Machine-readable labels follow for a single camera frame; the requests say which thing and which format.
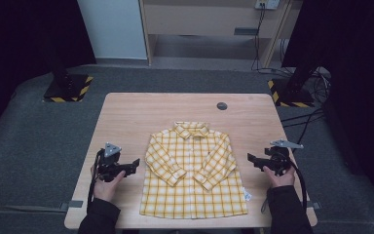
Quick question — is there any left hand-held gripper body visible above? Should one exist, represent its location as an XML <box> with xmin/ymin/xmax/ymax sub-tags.
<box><xmin>96</xmin><ymin>141</ymin><xmax>125</xmax><ymax>183</ymax></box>

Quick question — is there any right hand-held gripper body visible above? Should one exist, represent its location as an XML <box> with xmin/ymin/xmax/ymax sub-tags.
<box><xmin>264</xmin><ymin>138</ymin><xmax>305</xmax><ymax>177</ymax></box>

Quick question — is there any yellow plaid shirt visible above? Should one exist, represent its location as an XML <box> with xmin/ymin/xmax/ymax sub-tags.
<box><xmin>139</xmin><ymin>121</ymin><xmax>253</xmax><ymax>219</ymax></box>

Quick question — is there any person's right hand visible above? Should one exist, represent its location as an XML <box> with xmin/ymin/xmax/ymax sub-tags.
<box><xmin>262</xmin><ymin>165</ymin><xmax>297</xmax><ymax>189</ymax></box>

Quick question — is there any person's left hand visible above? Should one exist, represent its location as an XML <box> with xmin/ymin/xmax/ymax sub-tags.
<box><xmin>91</xmin><ymin>164</ymin><xmax>127</xmax><ymax>204</ymax></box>

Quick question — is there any black stand with striped base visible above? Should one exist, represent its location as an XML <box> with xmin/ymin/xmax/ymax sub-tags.
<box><xmin>43</xmin><ymin>58</ymin><xmax>94</xmax><ymax>103</ymax></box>
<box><xmin>267</xmin><ymin>61</ymin><xmax>320</xmax><ymax>108</ymax></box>

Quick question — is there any black curtain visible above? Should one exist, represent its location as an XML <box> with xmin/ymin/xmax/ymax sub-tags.
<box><xmin>281</xmin><ymin>0</ymin><xmax>374</xmax><ymax>211</ymax></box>
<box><xmin>0</xmin><ymin>0</ymin><xmax>97</xmax><ymax>144</ymax></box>

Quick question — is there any grey label on shelf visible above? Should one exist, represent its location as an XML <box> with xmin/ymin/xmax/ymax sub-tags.
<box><xmin>233</xmin><ymin>27</ymin><xmax>260</xmax><ymax>36</ymax></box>

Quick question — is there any white panel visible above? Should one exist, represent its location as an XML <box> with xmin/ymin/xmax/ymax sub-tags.
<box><xmin>76</xmin><ymin>0</ymin><xmax>148</xmax><ymax>60</ymax></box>

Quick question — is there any white power socket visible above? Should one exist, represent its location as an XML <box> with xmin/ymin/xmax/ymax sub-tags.
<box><xmin>254</xmin><ymin>0</ymin><xmax>281</xmax><ymax>11</ymax></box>

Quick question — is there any left hand-held gripper cable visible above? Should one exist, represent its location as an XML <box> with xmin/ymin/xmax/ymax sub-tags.
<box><xmin>87</xmin><ymin>149</ymin><xmax>106</xmax><ymax>211</ymax></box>

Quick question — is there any bundle of black floor cables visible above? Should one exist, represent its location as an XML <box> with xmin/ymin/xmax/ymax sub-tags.
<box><xmin>280</xmin><ymin>66</ymin><xmax>333</xmax><ymax>154</ymax></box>

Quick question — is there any grey strap on floor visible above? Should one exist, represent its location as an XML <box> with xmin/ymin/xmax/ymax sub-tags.
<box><xmin>0</xmin><ymin>204</ymin><xmax>62</xmax><ymax>214</ymax></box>

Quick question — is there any black cable from socket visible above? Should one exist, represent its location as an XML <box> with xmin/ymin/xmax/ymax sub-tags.
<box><xmin>250</xmin><ymin>3</ymin><xmax>285</xmax><ymax>73</ymax></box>

